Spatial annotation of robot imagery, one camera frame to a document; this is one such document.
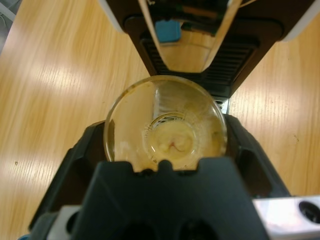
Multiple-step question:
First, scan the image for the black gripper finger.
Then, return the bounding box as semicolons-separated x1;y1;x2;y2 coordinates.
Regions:
224;113;291;199
28;119;111;230

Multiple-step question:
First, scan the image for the white metal frame leg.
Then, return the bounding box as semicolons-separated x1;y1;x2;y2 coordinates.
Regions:
0;0;16;23

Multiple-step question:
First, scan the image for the white capsule coffee machine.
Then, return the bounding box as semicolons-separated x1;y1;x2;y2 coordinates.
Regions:
97;0;320;118

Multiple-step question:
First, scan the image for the clear drinking glass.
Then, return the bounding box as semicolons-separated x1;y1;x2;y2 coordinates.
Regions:
103;74;229;173

